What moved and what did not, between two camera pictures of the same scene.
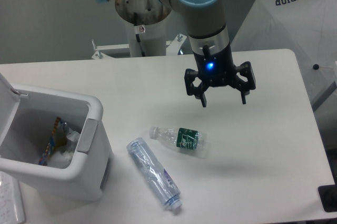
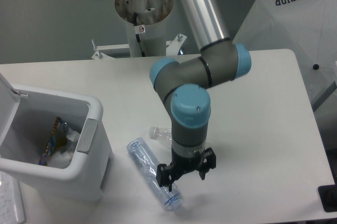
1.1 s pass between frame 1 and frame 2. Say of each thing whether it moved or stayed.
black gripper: moved
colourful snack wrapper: stayed
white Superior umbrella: stayed
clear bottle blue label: stayed
